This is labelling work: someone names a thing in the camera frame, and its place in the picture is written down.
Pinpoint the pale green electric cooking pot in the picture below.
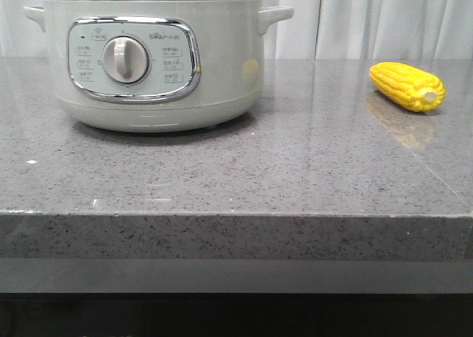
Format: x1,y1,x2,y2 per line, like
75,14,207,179
24,0,294,132

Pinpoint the white pleated curtain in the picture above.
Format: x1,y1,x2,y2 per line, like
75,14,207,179
0,0,473,61

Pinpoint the yellow corn cob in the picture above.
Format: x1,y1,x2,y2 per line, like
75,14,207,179
369,62,446,112

